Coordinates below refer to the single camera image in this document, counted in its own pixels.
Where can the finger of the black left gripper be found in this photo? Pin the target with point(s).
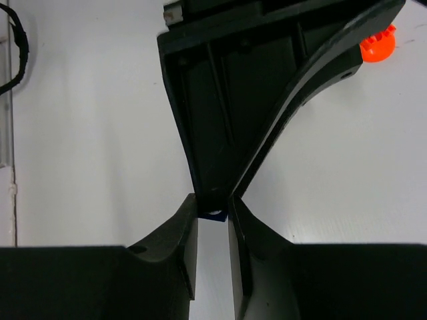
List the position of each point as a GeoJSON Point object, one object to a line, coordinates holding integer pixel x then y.
{"type": "Point", "coordinates": [222, 89]}

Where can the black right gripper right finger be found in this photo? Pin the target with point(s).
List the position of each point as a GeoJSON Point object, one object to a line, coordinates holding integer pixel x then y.
{"type": "Point", "coordinates": [274, 278]}

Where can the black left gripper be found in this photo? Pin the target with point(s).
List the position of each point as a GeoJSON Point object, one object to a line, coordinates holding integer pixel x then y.
{"type": "Point", "coordinates": [328, 65]}

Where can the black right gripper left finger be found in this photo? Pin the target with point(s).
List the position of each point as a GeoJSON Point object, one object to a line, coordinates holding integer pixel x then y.
{"type": "Point", "coordinates": [151, 279]}

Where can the orange round lego piece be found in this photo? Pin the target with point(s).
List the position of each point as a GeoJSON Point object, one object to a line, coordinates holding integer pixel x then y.
{"type": "Point", "coordinates": [379, 47]}

